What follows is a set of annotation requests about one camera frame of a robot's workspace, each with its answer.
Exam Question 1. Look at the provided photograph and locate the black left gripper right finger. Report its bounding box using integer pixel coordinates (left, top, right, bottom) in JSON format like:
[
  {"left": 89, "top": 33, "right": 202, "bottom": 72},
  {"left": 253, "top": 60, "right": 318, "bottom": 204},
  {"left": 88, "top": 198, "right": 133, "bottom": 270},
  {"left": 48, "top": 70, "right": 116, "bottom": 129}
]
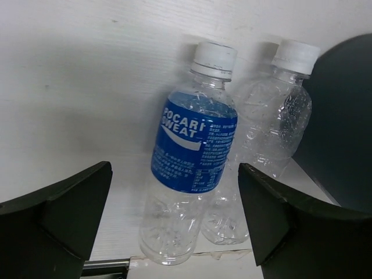
[{"left": 238, "top": 163, "right": 371, "bottom": 278}]

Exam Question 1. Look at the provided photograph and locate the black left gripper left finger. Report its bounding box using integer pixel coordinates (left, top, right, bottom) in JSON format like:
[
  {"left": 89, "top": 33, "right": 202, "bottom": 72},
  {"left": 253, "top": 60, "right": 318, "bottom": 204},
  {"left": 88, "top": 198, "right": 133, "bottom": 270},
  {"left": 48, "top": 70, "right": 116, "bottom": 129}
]
[{"left": 1, "top": 161, "right": 112, "bottom": 278}]

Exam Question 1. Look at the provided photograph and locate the clear plastic bottle white cap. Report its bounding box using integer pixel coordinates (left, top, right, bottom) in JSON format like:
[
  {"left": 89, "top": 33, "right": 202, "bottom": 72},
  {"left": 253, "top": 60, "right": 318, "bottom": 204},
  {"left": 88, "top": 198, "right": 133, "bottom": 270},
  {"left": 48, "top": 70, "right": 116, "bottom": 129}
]
[{"left": 201, "top": 40, "right": 321, "bottom": 245}]

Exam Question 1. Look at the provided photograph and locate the blue label Pocari Sweat bottle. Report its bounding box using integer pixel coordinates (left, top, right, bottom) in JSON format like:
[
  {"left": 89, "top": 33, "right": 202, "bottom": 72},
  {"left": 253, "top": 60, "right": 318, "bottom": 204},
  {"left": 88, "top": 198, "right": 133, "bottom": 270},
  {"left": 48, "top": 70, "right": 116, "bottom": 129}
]
[{"left": 139, "top": 42, "right": 238, "bottom": 266}]

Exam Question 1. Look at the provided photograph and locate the dark grey plastic bin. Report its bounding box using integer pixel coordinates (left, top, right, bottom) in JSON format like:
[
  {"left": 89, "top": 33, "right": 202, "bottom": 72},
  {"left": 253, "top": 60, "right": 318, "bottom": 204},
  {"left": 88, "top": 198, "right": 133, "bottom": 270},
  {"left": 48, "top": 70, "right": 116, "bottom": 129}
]
[{"left": 294, "top": 33, "right": 371, "bottom": 213}]

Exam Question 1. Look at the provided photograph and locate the aluminium table frame rail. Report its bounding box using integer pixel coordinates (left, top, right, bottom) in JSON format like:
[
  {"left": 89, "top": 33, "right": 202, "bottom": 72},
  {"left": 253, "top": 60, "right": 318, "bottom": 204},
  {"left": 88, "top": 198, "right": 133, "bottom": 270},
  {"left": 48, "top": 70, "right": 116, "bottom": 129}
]
[{"left": 80, "top": 259, "right": 130, "bottom": 279}]

